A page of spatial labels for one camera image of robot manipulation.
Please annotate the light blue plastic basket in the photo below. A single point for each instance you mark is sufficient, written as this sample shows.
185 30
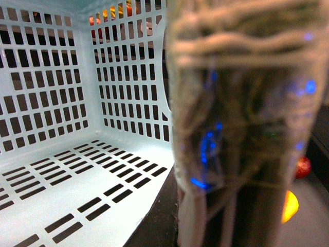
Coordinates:
86 155

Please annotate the grey basket handle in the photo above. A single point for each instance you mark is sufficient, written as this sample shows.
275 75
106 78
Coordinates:
247 79

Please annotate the yellow orange mango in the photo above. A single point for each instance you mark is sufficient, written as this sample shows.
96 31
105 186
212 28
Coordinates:
291 206

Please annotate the red yellow apple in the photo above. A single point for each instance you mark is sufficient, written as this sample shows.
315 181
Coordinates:
303 167

